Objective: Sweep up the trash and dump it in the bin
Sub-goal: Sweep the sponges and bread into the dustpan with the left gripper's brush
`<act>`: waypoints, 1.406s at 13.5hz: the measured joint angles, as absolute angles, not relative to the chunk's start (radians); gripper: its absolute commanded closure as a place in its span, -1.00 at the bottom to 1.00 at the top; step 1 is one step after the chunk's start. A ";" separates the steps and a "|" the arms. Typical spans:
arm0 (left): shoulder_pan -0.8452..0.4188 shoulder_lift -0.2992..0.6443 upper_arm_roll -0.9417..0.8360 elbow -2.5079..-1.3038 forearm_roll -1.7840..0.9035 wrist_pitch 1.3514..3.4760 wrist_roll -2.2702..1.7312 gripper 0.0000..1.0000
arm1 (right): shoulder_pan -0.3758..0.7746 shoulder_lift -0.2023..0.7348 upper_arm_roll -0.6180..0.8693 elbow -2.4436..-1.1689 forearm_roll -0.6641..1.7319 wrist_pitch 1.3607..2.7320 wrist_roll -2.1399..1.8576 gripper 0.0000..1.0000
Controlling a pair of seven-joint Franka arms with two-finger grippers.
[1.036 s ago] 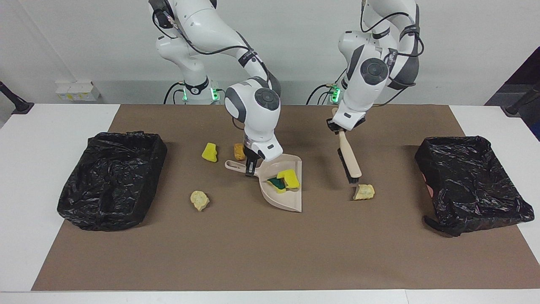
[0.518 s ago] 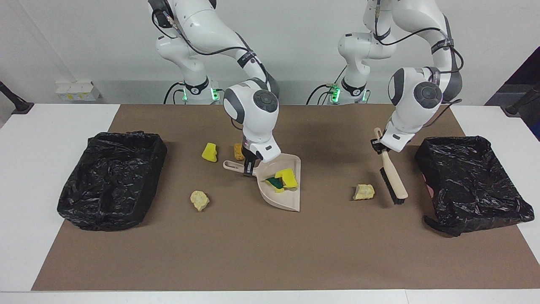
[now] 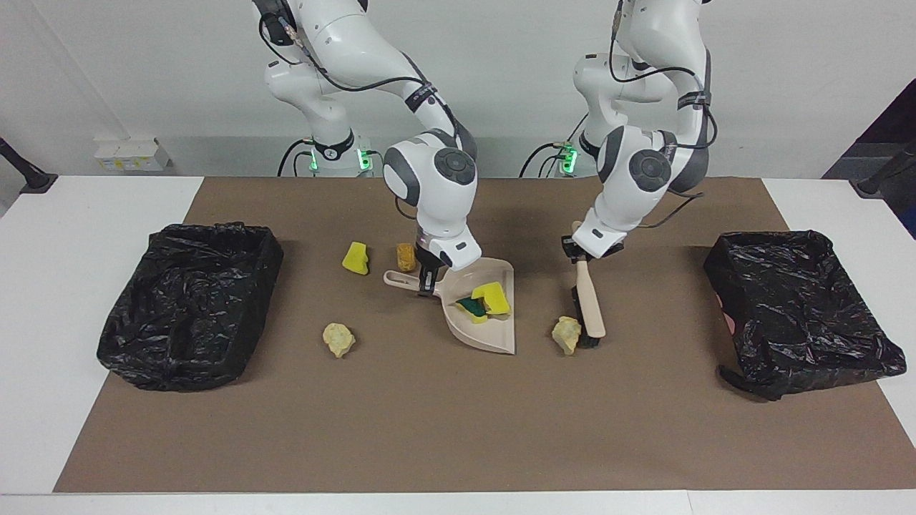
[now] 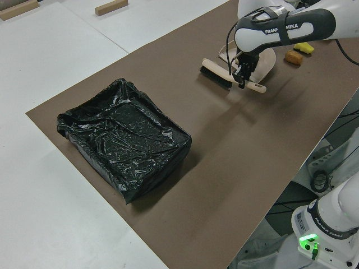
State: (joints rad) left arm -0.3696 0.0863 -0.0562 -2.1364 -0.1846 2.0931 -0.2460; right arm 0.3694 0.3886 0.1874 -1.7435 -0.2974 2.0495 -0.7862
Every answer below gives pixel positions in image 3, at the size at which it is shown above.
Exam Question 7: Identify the yellow sponge with green edge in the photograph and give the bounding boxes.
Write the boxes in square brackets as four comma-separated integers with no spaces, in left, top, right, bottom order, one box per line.
[470,281,512,316]

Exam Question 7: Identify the green and yellow sponge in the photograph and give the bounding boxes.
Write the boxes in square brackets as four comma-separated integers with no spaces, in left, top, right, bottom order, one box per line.
[456,295,490,325]

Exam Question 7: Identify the beige plastic dustpan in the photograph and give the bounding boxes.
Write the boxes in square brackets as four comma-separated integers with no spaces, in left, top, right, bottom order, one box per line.
[383,257,517,355]

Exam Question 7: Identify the black base power cable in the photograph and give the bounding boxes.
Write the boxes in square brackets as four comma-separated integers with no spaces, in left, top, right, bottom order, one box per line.
[277,137,317,178]
[519,111,589,178]

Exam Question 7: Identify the beige hand brush black bristles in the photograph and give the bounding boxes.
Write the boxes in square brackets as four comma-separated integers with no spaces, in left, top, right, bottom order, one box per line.
[570,220,608,349]

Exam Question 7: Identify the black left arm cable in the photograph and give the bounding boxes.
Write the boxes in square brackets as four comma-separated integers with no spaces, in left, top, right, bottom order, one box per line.
[608,0,716,231]

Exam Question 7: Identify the plain yellow sponge piece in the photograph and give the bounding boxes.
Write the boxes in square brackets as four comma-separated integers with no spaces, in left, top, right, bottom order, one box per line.
[341,242,371,276]

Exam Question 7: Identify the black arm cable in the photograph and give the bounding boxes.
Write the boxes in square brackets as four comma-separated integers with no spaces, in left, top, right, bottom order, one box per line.
[608,0,716,231]
[258,14,460,219]

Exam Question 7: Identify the black stand leg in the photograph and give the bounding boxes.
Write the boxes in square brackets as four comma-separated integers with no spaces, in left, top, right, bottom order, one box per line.
[850,138,916,200]
[0,136,59,195]

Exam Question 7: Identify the bin lined with black bag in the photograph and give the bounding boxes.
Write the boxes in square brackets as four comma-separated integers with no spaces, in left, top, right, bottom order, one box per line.
[97,222,285,393]
[703,229,907,402]

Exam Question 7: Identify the pale yellow paper ball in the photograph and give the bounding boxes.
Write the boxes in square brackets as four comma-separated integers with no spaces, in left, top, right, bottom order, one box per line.
[552,315,583,356]
[322,323,356,359]

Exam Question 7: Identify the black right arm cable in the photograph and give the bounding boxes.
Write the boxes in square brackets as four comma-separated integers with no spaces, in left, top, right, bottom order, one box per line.
[258,14,460,219]

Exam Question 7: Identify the white cardboard box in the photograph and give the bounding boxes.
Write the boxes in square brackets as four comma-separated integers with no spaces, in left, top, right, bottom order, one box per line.
[94,137,172,173]

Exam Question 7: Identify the brown paper table mat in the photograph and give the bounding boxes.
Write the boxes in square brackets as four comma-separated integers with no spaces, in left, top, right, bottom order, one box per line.
[53,176,916,494]

